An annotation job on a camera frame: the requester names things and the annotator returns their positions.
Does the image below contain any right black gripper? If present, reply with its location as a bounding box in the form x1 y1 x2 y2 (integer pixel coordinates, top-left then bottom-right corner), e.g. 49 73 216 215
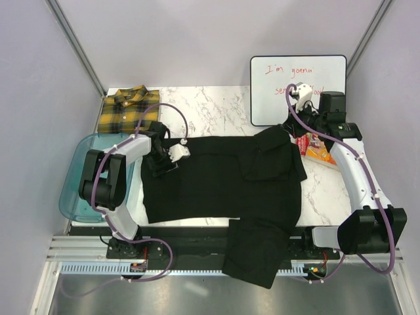
282 100 326 139

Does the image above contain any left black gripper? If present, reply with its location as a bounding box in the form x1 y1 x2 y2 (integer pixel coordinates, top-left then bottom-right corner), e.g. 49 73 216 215
147 144 179 180

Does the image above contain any black long sleeve shirt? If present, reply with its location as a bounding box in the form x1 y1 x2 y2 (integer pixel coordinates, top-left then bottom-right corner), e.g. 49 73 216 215
140 125 306 289

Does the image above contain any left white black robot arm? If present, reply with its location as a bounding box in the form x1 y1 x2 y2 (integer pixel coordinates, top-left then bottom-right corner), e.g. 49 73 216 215
79 122 177 258

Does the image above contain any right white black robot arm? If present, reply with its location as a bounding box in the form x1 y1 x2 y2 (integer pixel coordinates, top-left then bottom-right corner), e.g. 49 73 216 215
285 84 407 259

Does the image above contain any Roald Dahl paperback book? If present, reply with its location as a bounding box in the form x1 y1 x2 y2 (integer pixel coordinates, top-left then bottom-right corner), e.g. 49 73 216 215
295 133 338 169

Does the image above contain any white dry-erase board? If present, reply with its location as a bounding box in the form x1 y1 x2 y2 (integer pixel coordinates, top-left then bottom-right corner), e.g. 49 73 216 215
250 54 347 127

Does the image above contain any yellow plaid folded shirt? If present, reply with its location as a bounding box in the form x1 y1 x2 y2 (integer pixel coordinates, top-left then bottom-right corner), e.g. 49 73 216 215
97 85 160 134

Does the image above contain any teal transparent plastic bin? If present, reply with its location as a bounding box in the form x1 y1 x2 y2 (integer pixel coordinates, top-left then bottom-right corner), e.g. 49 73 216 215
59 133 128 224

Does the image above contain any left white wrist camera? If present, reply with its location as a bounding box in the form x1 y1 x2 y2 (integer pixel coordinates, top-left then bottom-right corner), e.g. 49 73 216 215
168 144 190 163

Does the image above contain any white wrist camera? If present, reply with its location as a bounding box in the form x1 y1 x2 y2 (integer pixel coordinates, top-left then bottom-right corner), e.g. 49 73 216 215
289 82 312 113
168 144 190 163

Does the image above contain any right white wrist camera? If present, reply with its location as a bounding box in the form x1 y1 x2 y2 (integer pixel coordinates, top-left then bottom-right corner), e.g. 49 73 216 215
289 82 312 113

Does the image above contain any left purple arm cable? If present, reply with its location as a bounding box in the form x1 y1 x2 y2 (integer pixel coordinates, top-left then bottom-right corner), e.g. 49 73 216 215
91 102 188 239

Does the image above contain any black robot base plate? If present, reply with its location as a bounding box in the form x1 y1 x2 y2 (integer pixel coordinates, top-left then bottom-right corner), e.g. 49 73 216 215
100 227 340 272

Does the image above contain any aluminium frame rail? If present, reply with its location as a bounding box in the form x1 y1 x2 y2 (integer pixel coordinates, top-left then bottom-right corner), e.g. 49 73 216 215
46 236 404 264

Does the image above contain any white slotted cable duct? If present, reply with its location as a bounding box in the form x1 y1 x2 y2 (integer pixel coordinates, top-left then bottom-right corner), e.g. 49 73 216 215
60 260 311 276

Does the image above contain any right aluminium corner post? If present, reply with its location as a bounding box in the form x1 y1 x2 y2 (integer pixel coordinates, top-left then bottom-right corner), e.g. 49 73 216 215
346 0 394 78

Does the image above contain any aluminium corner post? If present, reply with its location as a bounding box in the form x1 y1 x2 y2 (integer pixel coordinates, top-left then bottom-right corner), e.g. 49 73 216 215
45 0 106 98
346 0 394 78

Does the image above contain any left aluminium corner post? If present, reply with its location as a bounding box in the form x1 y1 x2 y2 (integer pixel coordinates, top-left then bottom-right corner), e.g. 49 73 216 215
45 0 106 98

